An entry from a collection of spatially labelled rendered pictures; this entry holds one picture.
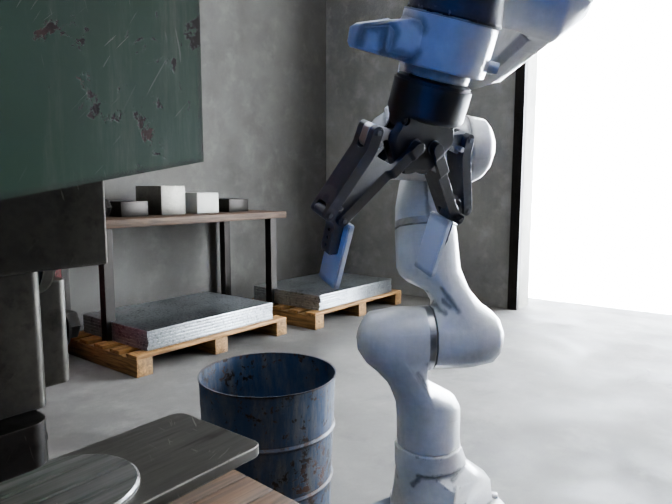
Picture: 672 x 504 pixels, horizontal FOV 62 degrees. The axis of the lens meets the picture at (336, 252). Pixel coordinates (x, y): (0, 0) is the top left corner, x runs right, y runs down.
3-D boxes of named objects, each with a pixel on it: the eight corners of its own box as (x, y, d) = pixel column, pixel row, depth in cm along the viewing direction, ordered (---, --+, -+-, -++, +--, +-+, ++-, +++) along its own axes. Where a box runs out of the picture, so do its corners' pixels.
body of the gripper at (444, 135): (429, 81, 48) (401, 183, 52) (493, 91, 53) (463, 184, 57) (376, 63, 53) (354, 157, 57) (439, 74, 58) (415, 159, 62)
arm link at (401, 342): (352, 431, 105) (352, 301, 102) (449, 427, 107) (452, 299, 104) (359, 459, 94) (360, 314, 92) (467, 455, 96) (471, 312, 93)
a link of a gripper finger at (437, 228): (430, 211, 64) (434, 210, 64) (413, 265, 67) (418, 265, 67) (448, 221, 62) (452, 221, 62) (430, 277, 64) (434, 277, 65)
